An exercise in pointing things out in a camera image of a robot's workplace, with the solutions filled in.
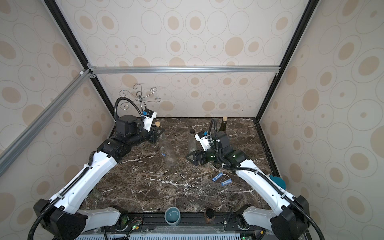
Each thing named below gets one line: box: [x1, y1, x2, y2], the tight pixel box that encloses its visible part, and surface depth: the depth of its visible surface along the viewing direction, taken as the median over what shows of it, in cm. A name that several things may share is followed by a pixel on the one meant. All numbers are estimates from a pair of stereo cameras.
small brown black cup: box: [204, 208, 216, 224], surface depth 70 cm
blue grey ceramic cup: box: [164, 206, 181, 227], surface depth 73 cm
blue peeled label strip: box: [221, 178, 233, 186], surface depth 89 cm
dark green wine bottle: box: [218, 116, 228, 132], surface depth 78 cm
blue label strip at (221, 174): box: [212, 172, 224, 182], surface depth 91 cm
